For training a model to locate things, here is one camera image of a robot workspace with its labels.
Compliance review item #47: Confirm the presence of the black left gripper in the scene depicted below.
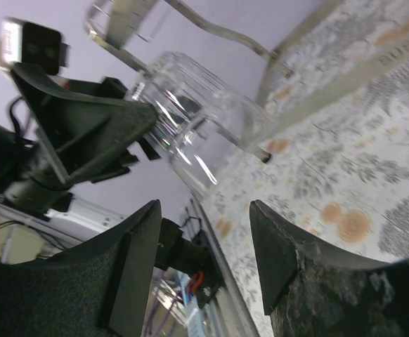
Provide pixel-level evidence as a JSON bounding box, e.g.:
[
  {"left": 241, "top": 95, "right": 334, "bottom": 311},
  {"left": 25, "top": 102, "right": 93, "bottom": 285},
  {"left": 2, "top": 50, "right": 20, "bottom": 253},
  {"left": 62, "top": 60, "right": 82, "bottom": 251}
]
[{"left": 0, "top": 65, "right": 163, "bottom": 215}]

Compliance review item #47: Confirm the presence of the steel two-tier dish rack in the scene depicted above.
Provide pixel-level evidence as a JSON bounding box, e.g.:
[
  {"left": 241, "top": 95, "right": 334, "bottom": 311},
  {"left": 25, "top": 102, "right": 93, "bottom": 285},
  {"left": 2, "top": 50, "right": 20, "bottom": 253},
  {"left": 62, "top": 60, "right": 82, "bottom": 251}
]
[{"left": 84, "top": 0, "right": 409, "bottom": 164}]

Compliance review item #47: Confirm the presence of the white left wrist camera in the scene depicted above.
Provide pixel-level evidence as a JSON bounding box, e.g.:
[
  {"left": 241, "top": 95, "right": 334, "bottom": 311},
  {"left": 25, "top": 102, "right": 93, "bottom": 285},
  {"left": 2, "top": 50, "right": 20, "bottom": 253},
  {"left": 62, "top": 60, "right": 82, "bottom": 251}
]
[{"left": 0, "top": 17, "right": 69, "bottom": 76}]

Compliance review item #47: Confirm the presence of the floral patterned table mat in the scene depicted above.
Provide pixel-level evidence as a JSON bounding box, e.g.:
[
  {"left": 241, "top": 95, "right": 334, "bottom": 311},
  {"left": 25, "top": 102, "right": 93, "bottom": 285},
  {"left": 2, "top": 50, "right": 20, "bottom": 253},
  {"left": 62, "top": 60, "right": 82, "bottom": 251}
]
[{"left": 202, "top": 1, "right": 409, "bottom": 336}]

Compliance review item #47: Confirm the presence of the clear glass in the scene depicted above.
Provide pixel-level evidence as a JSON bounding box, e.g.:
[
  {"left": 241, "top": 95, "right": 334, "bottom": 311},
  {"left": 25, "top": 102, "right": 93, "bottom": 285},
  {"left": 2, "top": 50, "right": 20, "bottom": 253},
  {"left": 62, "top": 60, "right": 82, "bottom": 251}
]
[{"left": 127, "top": 51, "right": 273, "bottom": 199}]

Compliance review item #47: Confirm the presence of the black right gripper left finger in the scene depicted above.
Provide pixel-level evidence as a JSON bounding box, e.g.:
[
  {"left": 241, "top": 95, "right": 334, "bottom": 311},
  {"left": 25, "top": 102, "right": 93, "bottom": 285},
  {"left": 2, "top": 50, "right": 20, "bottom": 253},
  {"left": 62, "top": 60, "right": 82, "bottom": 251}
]
[{"left": 0, "top": 200, "right": 162, "bottom": 336}]

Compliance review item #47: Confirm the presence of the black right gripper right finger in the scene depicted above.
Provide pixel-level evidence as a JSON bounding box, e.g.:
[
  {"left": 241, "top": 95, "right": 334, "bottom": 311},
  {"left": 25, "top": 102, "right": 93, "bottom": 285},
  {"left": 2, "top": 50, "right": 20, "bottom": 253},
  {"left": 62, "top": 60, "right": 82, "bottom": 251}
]
[{"left": 249, "top": 200, "right": 409, "bottom": 336}]

